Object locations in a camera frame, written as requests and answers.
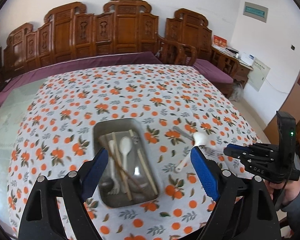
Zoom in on dark wooden chopstick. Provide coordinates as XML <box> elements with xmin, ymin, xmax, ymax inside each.
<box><xmin>108</xmin><ymin>132</ymin><xmax>147</xmax><ymax>200</ymax></box>

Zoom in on white ceramic spoon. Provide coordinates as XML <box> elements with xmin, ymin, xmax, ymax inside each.
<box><xmin>174</xmin><ymin>132</ymin><xmax>208</xmax><ymax>173</ymax></box>

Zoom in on light bamboo chopstick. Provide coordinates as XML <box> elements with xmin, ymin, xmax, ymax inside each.
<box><xmin>129</xmin><ymin>129</ymin><xmax>158</xmax><ymax>195</ymax></box>
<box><xmin>111</xmin><ymin>132</ymin><xmax>133</xmax><ymax>201</ymax></box>

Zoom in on person's right hand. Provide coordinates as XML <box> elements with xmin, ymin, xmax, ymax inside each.
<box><xmin>264</xmin><ymin>178</ymin><xmax>300</xmax><ymax>205</ymax></box>

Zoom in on white plastic fork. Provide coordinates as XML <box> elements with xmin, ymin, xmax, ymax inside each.
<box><xmin>108</xmin><ymin>140</ymin><xmax>120</xmax><ymax>195</ymax></box>

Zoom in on grey metal tray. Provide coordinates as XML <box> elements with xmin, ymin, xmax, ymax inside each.
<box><xmin>93</xmin><ymin>118</ymin><xmax>162</xmax><ymax>212</ymax></box>

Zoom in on white plastic spoon in tray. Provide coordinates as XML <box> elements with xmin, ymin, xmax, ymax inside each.
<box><xmin>119</xmin><ymin>137</ymin><xmax>133</xmax><ymax>172</ymax></box>

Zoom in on white electrical panel box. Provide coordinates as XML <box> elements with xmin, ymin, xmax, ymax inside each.
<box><xmin>248</xmin><ymin>58</ymin><xmax>270</xmax><ymax>91</ymax></box>

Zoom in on wooden side table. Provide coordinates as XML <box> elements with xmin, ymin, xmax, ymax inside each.
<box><xmin>210</xmin><ymin>47</ymin><xmax>253</xmax><ymax>88</ymax></box>

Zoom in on purple chair cushion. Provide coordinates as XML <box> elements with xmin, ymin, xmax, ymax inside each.
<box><xmin>192</xmin><ymin>59</ymin><xmax>234</xmax><ymax>84</ymax></box>

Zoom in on white device on side table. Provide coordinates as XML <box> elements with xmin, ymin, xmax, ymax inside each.
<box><xmin>240</xmin><ymin>52</ymin><xmax>255</xmax><ymax>66</ymax></box>

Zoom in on red sign card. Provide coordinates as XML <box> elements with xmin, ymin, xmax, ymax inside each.
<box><xmin>213</xmin><ymin>35</ymin><xmax>227</xmax><ymax>48</ymax></box>

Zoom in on purple bench cushion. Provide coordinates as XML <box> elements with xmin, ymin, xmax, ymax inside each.
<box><xmin>0</xmin><ymin>51</ymin><xmax>161</xmax><ymax>107</ymax></box>

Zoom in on wooden armchair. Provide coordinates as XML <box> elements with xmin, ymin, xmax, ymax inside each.
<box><xmin>165</xmin><ymin>8</ymin><xmax>212</xmax><ymax>61</ymax></box>

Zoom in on carved wooden bench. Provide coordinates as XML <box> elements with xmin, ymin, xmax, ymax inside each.
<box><xmin>4</xmin><ymin>0</ymin><xmax>160</xmax><ymax>77</ymax></box>

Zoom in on green wall sign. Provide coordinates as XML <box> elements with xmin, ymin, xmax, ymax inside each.
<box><xmin>243</xmin><ymin>2</ymin><xmax>268</xmax><ymax>23</ymax></box>

